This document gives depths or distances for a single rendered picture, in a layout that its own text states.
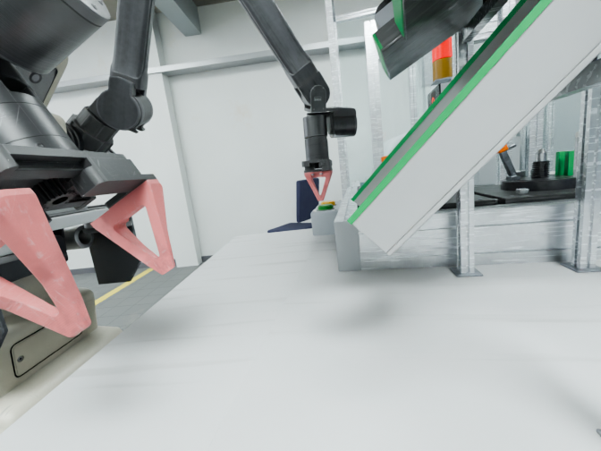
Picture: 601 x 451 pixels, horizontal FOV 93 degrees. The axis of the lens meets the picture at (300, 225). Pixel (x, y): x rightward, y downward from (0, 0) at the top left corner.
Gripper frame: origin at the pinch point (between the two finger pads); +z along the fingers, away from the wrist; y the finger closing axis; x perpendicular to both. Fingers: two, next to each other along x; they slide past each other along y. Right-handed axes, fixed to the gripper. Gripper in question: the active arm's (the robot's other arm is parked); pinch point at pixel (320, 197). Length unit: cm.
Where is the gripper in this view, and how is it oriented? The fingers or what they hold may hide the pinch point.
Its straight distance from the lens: 72.5
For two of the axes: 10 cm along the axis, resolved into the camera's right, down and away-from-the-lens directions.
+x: -9.8, 0.6, 2.0
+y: 1.8, -1.8, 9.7
